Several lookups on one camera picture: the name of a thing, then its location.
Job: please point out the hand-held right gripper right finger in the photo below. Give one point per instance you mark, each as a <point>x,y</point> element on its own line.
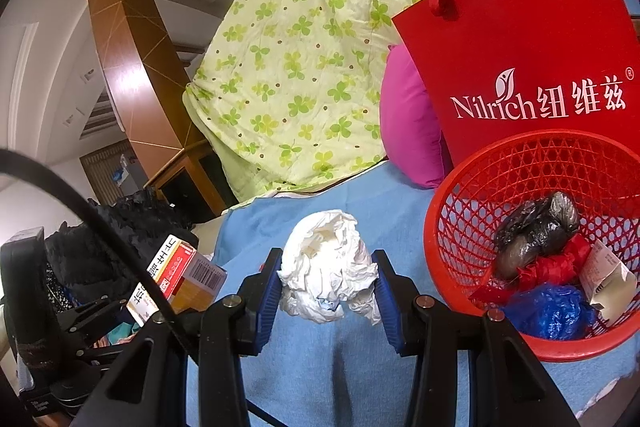
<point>387,302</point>

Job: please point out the wooden wardrobe cabinet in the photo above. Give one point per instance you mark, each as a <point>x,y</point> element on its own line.
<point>135,82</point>

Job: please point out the orange white medicine box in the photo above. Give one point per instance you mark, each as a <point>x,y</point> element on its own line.
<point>185,272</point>

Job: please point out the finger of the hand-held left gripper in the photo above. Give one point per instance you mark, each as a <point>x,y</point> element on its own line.
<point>107,347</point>
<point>95,309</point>

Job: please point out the black plastic bag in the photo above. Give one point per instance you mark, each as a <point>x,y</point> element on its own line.
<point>535,227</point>

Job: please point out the red plastic bag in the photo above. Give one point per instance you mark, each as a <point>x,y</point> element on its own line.
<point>545,269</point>

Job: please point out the brown lattice door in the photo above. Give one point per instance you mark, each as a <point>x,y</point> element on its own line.
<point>100,172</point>

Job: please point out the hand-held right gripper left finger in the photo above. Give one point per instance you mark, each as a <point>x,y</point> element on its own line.
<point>267,297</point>

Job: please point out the blue plastic bag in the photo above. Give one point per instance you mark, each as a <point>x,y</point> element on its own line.
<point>545,312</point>

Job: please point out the red mesh plastic basket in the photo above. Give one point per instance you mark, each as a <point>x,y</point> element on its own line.
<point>475,187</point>

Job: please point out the black jacket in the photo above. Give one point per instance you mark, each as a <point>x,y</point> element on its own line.
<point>115,227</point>

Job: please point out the green clover print quilt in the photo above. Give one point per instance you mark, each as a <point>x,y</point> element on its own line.
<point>300,57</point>

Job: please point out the red paper shopping bag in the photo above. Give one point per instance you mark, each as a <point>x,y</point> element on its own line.
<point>525,47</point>

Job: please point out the blue towel blanket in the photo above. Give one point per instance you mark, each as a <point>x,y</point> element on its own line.
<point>325,377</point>

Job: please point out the pink pillow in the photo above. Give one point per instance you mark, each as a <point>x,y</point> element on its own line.
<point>407,122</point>

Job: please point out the white paper packet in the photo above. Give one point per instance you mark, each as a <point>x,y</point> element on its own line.
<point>607,277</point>

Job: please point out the black white floral cloth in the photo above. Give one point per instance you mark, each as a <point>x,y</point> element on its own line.
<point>54,282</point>

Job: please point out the white tissue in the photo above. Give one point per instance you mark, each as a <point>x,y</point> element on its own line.
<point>325,267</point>

